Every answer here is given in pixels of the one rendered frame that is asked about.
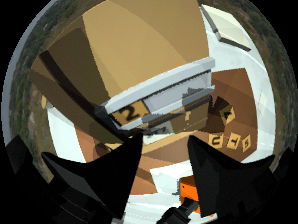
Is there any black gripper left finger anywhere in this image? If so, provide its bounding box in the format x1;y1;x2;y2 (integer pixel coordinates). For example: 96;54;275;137
41;132;144;220

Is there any grey cylinder with orange top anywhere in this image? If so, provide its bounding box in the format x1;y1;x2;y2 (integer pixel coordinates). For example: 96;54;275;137
41;96;53;109

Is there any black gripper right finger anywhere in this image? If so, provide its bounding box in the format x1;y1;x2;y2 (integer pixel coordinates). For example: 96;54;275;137
186;136;275;217

